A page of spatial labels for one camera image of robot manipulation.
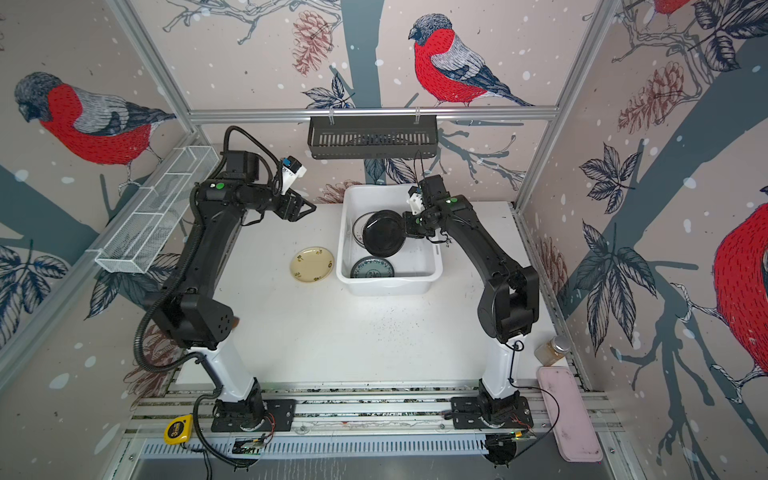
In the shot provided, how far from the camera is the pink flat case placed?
0.68m

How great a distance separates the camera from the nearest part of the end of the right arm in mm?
653

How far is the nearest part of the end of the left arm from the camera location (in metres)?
0.69

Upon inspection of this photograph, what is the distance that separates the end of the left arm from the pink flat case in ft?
2.44
